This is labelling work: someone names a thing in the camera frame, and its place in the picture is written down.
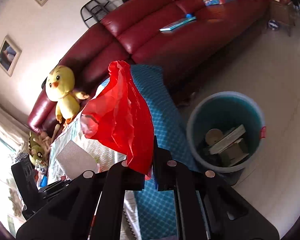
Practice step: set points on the dark red leather sofa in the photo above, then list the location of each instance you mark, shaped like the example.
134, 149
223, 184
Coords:
131, 33

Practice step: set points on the teal book on sofa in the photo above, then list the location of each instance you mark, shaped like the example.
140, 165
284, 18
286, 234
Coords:
189, 18

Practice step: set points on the long white medicine box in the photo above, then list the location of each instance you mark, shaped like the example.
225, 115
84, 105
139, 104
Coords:
227, 140

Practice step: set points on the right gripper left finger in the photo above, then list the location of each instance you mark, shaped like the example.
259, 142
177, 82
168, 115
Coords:
90, 207

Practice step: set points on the red plastic bag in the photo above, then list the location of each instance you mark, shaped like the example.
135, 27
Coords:
119, 118

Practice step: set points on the green white food box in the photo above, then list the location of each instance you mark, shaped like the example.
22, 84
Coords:
234, 153

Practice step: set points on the patterned quilted table cloth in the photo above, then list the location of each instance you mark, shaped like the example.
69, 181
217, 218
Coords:
147, 214

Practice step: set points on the teal round trash bin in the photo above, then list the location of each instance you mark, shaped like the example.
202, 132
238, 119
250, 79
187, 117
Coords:
226, 110

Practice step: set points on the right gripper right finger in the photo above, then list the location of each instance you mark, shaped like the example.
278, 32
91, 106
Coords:
206, 207

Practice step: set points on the yellow chick plush toy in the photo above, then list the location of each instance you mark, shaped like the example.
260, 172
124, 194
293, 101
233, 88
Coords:
60, 88

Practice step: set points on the brown plush toy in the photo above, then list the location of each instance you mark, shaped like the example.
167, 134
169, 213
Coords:
40, 146

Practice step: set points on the white paper towel sheet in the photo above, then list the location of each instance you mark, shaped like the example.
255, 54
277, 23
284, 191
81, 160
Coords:
74, 161

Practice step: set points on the pink paper cup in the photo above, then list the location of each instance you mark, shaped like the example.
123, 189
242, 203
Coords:
213, 136

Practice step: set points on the framed picture lower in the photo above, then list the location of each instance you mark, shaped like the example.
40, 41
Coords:
9, 55

